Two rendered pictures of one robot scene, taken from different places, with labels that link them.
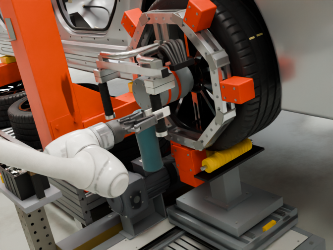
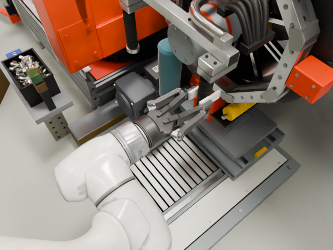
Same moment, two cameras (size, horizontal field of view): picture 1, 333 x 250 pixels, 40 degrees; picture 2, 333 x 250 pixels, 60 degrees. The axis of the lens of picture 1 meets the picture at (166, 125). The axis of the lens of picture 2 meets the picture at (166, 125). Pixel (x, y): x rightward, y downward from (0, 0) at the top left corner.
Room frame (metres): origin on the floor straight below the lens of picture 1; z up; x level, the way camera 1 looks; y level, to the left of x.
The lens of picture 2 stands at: (0.98, 0.15, 1.40)
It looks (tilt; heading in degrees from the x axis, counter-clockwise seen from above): 56 degrees down; 357
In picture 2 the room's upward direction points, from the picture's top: straight up
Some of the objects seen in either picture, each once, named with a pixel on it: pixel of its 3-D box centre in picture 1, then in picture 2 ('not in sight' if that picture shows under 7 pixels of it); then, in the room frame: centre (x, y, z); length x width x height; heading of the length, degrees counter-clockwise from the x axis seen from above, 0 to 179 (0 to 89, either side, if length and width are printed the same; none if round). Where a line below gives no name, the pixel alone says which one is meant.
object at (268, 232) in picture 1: (229, 215); (224, 124); (1.84, -0.21, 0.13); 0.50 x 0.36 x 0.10; 35
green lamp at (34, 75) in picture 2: not in sight; (34, 76); (1.75, 0.58, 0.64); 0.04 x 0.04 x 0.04; 35
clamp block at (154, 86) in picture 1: (159, 83); (218, 62); (1.48, 0.00, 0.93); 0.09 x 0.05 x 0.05; 125
